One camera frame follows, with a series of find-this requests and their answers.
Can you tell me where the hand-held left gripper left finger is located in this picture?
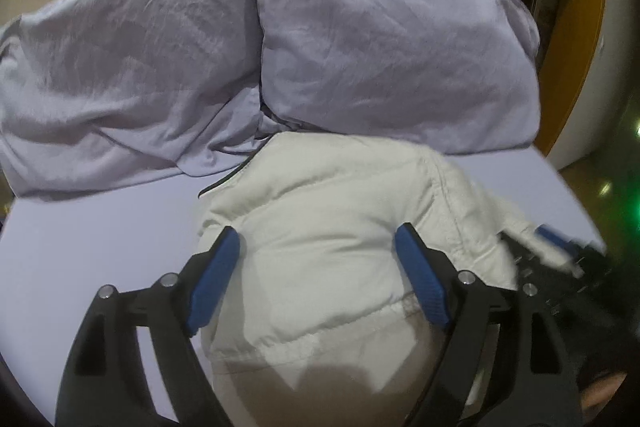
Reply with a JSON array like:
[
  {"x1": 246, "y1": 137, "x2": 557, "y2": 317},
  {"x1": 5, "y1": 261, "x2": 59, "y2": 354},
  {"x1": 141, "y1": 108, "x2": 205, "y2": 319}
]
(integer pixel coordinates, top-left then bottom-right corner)
[{"x1": 54, "y1": 227, "x2": 241, "y2": 427}]

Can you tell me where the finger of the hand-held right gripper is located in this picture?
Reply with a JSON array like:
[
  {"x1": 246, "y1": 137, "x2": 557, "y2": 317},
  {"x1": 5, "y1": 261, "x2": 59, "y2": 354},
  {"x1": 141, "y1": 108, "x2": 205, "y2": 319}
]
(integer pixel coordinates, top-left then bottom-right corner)
[{"x1": 532, "y1": 226, "x2": 588, "y2": 278}]

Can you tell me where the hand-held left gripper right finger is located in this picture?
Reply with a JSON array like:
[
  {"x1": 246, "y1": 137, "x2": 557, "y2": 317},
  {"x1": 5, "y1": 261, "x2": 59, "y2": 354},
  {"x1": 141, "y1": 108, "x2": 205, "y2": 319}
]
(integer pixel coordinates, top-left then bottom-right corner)
[{"x1": 395, "y1": 223, "x2": 583, "y2": 427}]

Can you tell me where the cream puffer jacket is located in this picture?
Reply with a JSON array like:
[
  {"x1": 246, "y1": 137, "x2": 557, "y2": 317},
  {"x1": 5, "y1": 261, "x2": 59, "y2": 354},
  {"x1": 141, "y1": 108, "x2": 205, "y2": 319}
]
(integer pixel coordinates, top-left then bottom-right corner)
[{"x1": 197, "y1": 132, "x2": 538, "y2": 427}]

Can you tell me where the person's right hand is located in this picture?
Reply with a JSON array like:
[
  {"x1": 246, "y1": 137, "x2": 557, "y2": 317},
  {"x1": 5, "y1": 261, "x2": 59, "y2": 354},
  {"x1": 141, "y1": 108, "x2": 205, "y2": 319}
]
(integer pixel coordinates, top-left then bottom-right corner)
[{"x1": 580, "y1": 373, "x2": 630, "y2": 427}]

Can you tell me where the lavender pillow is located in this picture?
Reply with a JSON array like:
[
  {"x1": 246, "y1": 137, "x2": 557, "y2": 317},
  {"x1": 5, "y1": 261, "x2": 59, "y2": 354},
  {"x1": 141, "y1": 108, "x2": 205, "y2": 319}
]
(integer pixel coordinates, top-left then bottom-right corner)
[
  {"x1": 252, "y1": 0, "x2": 542, "y2": 156},
  {"x1": 0, "y1": 0, "x2": 266, "y2": 200}
]

